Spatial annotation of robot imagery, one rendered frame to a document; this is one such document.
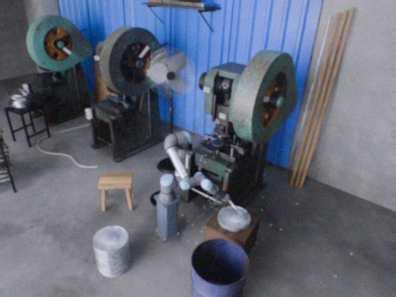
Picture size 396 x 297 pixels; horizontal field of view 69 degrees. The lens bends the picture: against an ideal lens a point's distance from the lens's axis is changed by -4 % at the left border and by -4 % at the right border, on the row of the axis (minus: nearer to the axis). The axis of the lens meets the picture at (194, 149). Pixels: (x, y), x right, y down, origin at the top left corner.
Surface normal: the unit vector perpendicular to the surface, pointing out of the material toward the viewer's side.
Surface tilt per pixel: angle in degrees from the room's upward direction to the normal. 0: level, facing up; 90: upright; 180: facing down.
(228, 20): 90
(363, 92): 90
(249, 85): 62
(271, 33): 90
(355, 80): 90
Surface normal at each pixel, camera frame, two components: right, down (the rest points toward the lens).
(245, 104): -0.61, 0.26
